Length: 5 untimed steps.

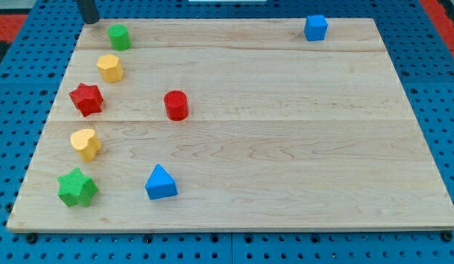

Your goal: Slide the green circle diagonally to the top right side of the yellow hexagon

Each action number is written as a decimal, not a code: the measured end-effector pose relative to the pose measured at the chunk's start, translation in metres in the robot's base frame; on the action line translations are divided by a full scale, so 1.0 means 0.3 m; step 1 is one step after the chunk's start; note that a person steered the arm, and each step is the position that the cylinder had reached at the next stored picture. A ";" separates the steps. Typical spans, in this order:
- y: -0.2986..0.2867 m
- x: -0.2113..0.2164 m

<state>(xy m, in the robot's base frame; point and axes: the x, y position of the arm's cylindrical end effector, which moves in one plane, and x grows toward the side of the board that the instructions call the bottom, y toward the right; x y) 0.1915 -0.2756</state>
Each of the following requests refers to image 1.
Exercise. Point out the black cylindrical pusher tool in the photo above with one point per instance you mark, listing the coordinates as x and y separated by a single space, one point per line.
88 10

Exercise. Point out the green cylinder block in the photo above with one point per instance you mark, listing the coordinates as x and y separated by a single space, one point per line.
119 37

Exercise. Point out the yellow hexagon block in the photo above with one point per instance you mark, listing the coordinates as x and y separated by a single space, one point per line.
110 68

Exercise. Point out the red star block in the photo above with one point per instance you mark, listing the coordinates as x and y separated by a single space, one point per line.
87 99

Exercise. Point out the red cylinder block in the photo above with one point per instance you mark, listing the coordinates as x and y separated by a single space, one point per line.
176 105

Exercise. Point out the yellow heart block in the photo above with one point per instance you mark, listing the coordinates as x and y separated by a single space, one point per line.
86 143

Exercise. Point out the light wooden board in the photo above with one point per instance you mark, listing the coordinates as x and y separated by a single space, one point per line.
282 134

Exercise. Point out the green star block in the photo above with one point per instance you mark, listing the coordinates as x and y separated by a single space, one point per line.
75 188

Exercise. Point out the blue triangle block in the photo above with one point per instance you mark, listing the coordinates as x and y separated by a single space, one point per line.
160 184

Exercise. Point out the blue cube block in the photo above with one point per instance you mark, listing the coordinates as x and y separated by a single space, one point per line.
315 27

